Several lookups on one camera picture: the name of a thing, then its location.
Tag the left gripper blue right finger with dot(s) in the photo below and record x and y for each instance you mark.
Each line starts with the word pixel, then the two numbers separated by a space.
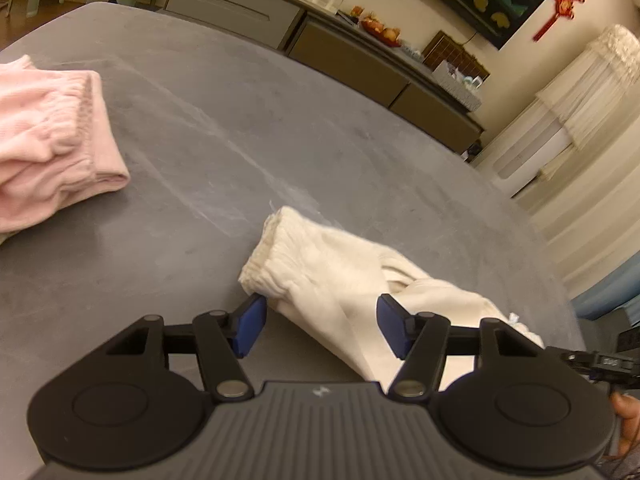
pixel 420 342

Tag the fruit plate on sideboard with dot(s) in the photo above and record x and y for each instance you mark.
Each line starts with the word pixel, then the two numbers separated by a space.
pixel 370 23

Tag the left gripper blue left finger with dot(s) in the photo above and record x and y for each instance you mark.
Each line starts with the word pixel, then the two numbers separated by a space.
pixel 222 339

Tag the pink garment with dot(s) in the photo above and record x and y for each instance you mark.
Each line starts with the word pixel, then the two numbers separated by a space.
pixel 57 145

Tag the long grey brown sideboard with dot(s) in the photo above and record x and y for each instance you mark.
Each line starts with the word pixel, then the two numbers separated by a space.
pixel 343 51

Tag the white air conditioner with cover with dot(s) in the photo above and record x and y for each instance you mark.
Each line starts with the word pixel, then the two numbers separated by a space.
pixel 565 114

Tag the right hand of person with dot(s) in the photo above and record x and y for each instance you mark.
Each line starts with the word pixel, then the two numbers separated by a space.
pixel 627 409

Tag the brown wooden lattice rack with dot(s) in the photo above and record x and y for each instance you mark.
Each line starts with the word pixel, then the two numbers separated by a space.
pixel 443 48

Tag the white tissue box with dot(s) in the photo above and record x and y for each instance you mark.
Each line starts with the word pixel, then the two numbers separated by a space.
pixel 463 88

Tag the cream white trousers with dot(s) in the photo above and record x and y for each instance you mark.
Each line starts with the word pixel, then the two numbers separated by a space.
pixel 327 282

